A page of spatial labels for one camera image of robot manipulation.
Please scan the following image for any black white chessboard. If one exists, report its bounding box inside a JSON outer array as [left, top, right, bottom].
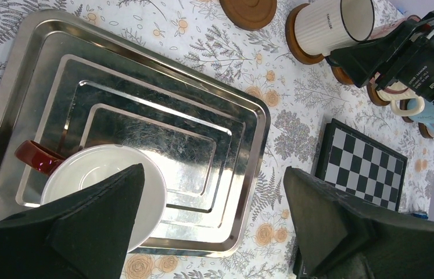
[[315, 119, 408, 212]]

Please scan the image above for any metal tray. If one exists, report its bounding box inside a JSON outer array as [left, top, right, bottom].
[[0, 9, 270, 257]]

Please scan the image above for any cream yellow mug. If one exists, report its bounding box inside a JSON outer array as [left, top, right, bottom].
[[370, 73, 425, 116]]

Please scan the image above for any floral patterned tablecloth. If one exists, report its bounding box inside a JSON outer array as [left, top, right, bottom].
[[0, 1, 434, 278]]

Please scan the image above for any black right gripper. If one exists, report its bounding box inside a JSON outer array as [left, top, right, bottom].
[[328, 10, 434, 105]]

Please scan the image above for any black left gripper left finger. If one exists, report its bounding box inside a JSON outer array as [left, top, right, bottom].
[[0, 164, 145, 278]]

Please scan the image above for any white ribbed mug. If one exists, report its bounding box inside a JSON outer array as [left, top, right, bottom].
[[295, 0, 375, 56]]

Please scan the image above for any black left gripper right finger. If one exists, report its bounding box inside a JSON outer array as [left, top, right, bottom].
[[283, 167, 434, 278]]

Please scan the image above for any brown wooden coaster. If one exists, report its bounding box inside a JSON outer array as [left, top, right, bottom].
[[220, 0, 277, 31], [418, 123, 434, 139], [366, 83, 390, 106], [331, 66, 354, 85], [285, 3, 324, 65]]

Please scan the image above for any dark brown small coaster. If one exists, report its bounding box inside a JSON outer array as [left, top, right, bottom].
[[399, 99, 414, 123]]

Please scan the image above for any white red wide cup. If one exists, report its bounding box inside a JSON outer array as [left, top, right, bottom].
[[15, 141, 167, 252]]

